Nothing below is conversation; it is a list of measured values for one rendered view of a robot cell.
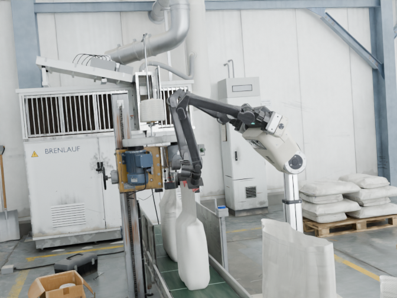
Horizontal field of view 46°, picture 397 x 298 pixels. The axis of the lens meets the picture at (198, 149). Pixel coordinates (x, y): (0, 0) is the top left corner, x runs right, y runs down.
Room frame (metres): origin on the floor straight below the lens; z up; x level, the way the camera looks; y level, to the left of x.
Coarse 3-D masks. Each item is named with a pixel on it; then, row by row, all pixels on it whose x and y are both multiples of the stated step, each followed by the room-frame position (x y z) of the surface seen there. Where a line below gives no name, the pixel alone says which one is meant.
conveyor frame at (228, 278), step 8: (144, 248) 4.25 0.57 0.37; (144, 256) 4.31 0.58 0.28; (208, 256) 3.72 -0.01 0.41; (216, 264) 3.47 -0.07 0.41; (152, 272) 3.77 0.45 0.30; (160, 272) 3.50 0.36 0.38; (224, 272) 3.26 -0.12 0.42; (160, 280) 3.19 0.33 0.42; (224, 280) 3.27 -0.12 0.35; (232, 280) 3.08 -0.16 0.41; (160, 288) 3.35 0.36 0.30; (168, 288) 3.13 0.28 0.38; (232, 288) 3.09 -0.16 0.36; (240, 288) 2.91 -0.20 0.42; (168, 296) 2.86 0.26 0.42; (240, 296) 2.92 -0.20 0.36; (248, 296) 2.77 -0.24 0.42
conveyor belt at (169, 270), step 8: (160, 224) 5.24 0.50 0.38; (160, 232) 4.82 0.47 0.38; (160, 240) 4.49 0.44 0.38; (160, 248) 4.18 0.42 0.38; (160, 256) 3.92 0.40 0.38; (168, 256) 3.90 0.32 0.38; (160, 264) 3.68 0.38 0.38; (168, 264) 3.67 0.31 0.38; (176, 264) 3.65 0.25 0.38; (168, 272) 3.47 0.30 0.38; (176, 272) 3.46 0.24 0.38; (216, 272) 3.38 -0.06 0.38; (168, 280) 3.28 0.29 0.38; (176, 280) 3.27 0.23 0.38; (216, 280) 3.20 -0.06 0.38; (176, 288) 3.11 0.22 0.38; (184, 288) 3.10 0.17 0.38; (208, 288) 3.06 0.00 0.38; (216, 288) 3.05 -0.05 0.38; (224, 288) 3.04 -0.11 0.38; (176, 296) 2.96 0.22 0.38; (184, 296) 2.94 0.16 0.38; (192, 296) 2.93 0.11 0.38; (200, 296) 2.92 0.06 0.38; (208, 296) 2.91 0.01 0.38; (216, 296) 2.90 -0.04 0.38; (224, 296) 2.89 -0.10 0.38; (232, 296) 2.88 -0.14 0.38
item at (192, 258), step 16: (192, 192) 3.02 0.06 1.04; (192, 208) 3.06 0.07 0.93; (176, 224) 3.31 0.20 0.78; (192, 224) 3.04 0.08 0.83; (176, 240) 3.29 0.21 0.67; (192, 240) 3.02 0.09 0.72; (192, 256) 3.02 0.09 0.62; (192, 272) 3.02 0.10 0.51; (208, 272) 3.07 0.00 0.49; (192, 288) 3.04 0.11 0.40
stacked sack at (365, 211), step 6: (384, 204) 5.94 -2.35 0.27; (390, 204) 5.91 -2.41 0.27; (360, 210) 5.76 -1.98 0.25; (366, 210) 5.75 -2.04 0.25; (372, 210) 5.75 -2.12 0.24; (378, 210) 5.76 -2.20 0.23; (384, 210) 5.78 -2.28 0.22; (390, 210) 5.80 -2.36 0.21; (396, 210) 5.81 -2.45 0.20; (354, 216) 5.83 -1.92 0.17; (360, 216) 5.72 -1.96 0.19; (366, 216) 5.74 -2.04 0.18; (372, 216) 5.77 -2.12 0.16
